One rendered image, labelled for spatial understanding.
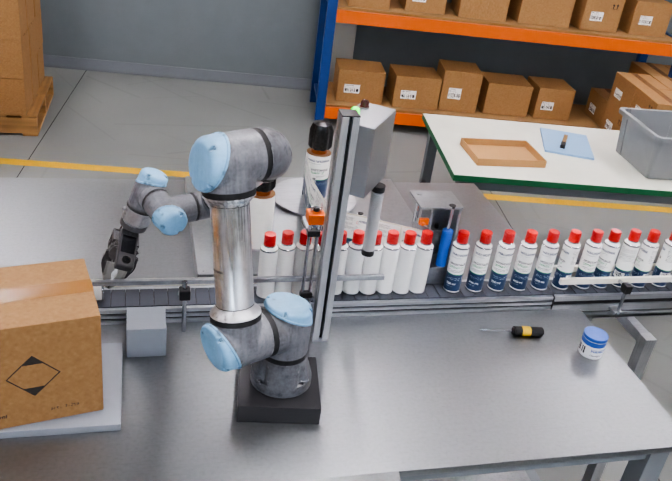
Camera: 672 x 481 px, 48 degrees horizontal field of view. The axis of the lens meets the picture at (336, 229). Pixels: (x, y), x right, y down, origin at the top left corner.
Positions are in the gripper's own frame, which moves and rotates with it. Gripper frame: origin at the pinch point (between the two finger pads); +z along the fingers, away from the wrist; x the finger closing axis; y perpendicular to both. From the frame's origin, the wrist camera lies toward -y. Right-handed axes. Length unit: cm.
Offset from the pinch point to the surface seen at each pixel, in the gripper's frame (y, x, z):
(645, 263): -2, -154, -62
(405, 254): -2, -75, -38
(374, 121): -13, -41, -74
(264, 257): -2.1, -35.8, -23.3
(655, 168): 97, -228, -76
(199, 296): 0.1, -24.5, -4.2
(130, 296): 1.0, -6.8, 2.2
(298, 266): -1, -47, -23
